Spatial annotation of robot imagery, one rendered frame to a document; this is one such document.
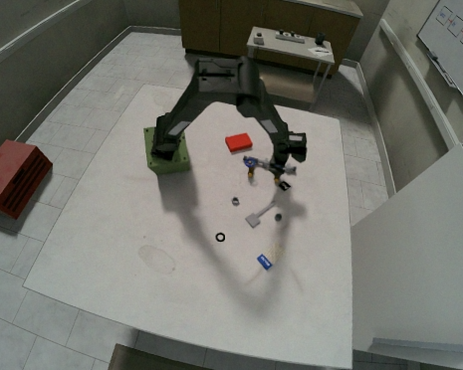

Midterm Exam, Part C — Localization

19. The grey pipe manifold with two blue valves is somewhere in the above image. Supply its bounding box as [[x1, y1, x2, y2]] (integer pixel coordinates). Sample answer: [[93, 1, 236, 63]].
[[243, 155, 297, 182]]

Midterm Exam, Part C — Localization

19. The black square tag with white marking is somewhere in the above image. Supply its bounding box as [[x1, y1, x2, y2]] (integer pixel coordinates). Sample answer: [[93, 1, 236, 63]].
[[279, 180, 291, 191]]

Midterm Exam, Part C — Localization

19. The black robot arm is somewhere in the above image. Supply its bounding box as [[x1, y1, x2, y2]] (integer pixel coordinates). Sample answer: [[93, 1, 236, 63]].
[[150, 56, 308, 163]]

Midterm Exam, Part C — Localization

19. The red flat block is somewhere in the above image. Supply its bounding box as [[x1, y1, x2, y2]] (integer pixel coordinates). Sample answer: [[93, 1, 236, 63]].
[[225, 132, 253, 152]]

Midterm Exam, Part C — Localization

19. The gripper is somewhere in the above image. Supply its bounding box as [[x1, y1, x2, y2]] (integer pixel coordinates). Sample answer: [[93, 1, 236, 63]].
[[268, 147, 288, 178]]

